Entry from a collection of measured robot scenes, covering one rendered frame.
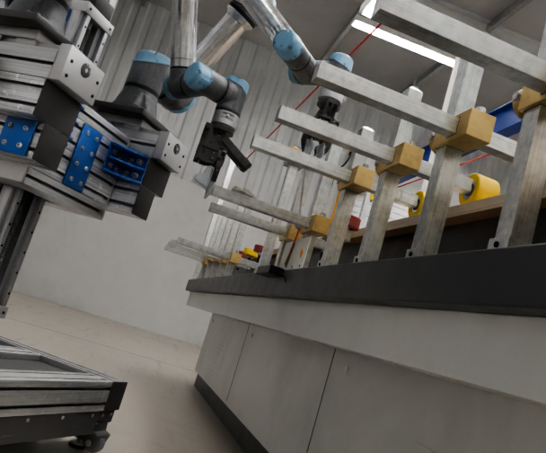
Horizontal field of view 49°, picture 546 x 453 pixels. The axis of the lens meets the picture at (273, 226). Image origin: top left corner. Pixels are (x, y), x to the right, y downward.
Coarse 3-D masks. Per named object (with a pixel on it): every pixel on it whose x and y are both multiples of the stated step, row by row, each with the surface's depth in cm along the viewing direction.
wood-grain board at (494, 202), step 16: (544, 192) 106; (464, 208) 130; (480, 208) 124; (496, 208) 119; (544, 208) 111; (400, 224) 160; (416, 224) 151; (448, 224) 141; (352, 240) 196; (272, 256) 300
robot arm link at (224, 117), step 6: (216, 114) 170; (222, 114) 170; (228, 114) 169; (234, 114) 171; (216, 120) 170; (222, 120) 169; (228, 120) 170; (234, 120) 171; (228, 126) 170; (234, 126) 171
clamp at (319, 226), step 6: (312, 216) 176; (318, 216) 172; (312, 222) 173; (318, 222) 172; (324, 222) 172; (306, 228) 176; (312, 228) 171; (318, 228) 172; (324, 228) 172; (312, 234) 177; (318, 234) 174; (324, 234) 172
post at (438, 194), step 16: (464, 64) 112; (464, 80) 110; (480, 80) 111; (464, 96) 110; (448, 112) 112; (448, 160) 108; (432, 176) 109; (448, 176) 107; (432, 192) 107; (448, 192) 107; (432, 208) 106; (448, 208) 107; (432, 224) 106; (416, 240) 107; (432, 240) 105
